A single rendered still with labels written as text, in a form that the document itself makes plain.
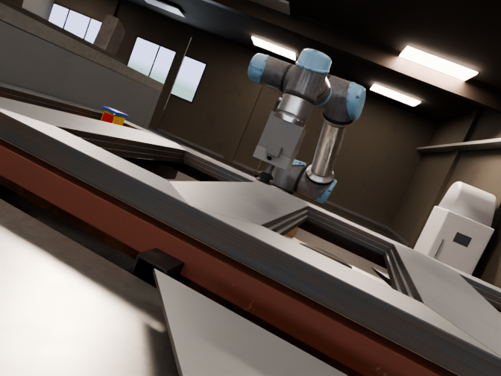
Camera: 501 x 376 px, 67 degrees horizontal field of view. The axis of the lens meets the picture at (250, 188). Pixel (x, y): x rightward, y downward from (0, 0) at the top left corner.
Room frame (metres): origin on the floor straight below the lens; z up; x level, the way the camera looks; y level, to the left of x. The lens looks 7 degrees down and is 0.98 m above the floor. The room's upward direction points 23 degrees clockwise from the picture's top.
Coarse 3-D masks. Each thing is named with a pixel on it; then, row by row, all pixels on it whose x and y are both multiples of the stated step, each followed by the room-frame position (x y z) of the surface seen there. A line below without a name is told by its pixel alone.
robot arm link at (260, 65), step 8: (256, 56) 1.02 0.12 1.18; (264, 56) 1.02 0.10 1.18; (256, 64) 1.01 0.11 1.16; (264, 64) 1.00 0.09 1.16; (272, 64) 1.00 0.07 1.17; (280, 64) 1.00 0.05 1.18; (288, 64) 1.00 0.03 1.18; (248, 72) 1.03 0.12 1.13; (256, 72) 1.01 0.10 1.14; (264, 72) 1.00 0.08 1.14; (272, 72) 0.99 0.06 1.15; (280, 72) 0.99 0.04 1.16; (256, 80) 1.03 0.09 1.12; (264, 80) 1.01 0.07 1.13; (272, 80) 1.00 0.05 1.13; (280, 80) 0.99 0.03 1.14; (272, 88) 1.03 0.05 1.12; (280, 88) 1.00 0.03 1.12
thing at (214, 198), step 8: (176, 184) 0.65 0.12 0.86; (184, 184) 0.68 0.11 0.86; (192, 184) 0.71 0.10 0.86; (200, 192) 0.66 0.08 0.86; (208, 192) 0.69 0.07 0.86; (216, 200) 0.66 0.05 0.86; (224, 200) 0.69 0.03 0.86; (232, 208) 0.64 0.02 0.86; (240, 208) 0.67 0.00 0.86; (248, 216) 0.63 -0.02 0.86; (256, 216) 0.66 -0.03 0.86; (264, 224) 0.63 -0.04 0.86
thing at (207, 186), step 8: (200, 184) 0.74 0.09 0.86; (208, 184) 0.78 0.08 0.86; (216, 192) 0.73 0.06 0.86; (224, 192) 0.77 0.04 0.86; (232, 200) 0.72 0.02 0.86; (240, 200) 0.76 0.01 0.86; (248, 208) 0.71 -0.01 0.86; (256, 208) 0.74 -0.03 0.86; (264, 216) 0.69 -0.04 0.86; (272, 216) 0.72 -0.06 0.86; (280, 216) 0.76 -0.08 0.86
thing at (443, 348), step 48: (0, 96) 0.95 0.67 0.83; (48, 144) 0.61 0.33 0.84; (96, 144) 0.84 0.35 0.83; (144, 144) 1.02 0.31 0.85; (144, 192) 0.56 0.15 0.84; (240, 240) 0.52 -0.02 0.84; (384, 240) 1.09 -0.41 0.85; (336, 288) 0.48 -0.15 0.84; (480, 288) 1.02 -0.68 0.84; (432, 336) 0.45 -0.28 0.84
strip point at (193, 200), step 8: (184, 192) 0.61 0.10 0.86; (192, 192) 0.64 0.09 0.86; (192, 200) 0.58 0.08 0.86; (200, 200) 0.60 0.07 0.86; (208, 200) 0.63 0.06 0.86; (200, 208) 0.55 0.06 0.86; (208, 208) 0.57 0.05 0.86; (216, 208) 0.59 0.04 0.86; (224, 208) 0.62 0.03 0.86; (232, 216) 0.58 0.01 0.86; (240, 216) 0.61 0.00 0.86; (256, 224) 0.60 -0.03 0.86
